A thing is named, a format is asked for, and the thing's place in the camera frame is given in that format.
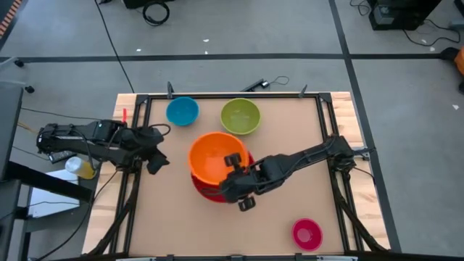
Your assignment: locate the black remote control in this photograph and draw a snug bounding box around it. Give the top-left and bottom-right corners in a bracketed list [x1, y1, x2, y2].
[48, 150, 78, 163]

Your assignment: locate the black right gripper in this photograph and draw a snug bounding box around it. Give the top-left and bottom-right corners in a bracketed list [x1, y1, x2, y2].
[220, 152, 276, 212]

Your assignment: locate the large red bowl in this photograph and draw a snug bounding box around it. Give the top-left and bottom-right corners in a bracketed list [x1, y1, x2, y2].
[191, 152, 257, 204]

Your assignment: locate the grey wheeled chair base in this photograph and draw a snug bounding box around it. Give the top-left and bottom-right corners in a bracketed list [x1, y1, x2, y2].
[0, 56, 36, 94]

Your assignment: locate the coiled black cable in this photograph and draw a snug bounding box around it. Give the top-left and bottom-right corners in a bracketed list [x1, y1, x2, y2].
[141, 1, 171, 27]

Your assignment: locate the black bar device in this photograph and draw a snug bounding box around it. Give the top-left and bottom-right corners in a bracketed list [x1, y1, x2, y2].
[241, 78, 270, 93]

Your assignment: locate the black aluminium table frame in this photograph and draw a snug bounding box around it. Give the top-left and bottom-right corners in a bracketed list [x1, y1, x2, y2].
[86, 92, 391, 261]

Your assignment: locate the large orange bowl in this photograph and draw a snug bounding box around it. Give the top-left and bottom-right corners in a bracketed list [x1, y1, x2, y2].
[187, 130, 251, 186]

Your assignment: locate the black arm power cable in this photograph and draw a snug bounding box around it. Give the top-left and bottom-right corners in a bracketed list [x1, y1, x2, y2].
[36, 170, 120, 261]

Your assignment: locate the black equipment box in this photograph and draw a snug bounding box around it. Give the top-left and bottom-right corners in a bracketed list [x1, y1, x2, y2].
[368, 0, 443, 32]

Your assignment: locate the orange and black object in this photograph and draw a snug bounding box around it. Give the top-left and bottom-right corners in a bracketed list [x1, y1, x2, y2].
[440, 46, 464, 77]

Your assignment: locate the long black floor cable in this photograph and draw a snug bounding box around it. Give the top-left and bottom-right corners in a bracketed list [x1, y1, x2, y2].
[94, 0, 136, 94]

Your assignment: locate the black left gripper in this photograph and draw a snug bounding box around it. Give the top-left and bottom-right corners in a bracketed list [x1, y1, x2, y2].
[121, 126, 170, 175]

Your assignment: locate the black equipment case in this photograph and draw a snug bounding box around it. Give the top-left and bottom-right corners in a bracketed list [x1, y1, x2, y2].
[121, 0, 175, 10]

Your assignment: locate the yellow plastic bottle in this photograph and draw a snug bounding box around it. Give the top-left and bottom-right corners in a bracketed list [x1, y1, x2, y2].
[65, 156, 97, 181]

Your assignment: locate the thin black device cable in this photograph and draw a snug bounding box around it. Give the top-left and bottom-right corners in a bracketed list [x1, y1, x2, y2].
[268, 75, 290, 87]

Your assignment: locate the small pink bowl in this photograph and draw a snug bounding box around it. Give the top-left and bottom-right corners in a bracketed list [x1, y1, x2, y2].
[291, 217, 324, 252]

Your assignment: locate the black cable by box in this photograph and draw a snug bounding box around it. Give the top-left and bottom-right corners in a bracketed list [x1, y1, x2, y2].
[402, 17, 462, 48]

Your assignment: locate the dark desk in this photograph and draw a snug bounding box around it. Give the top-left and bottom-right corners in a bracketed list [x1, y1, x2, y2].
[0, 83, 94, 261]

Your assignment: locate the blue bowl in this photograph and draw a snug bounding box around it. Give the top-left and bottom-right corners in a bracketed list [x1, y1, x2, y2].
[165, 96, 200, 127]

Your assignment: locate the green bowl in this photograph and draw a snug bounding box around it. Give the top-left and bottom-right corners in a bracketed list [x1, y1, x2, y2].
[220, 97, 262, 136]

